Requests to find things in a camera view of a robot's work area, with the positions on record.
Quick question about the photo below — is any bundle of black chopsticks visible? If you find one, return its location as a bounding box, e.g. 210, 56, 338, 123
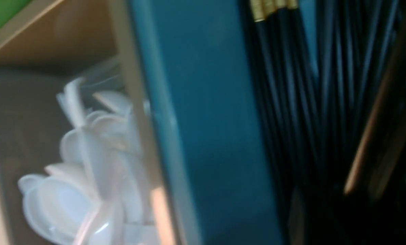
238, 0, 406, 245

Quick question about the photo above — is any pile of white spoons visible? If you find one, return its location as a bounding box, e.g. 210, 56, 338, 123
18, 78, 160, 245

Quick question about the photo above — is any brown plastic spoon bin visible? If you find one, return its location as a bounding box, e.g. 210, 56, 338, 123
0, 0, 181, 245

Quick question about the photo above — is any blue plastic chopstick bin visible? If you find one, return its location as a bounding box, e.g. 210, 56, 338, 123
128, 0, 406, 245

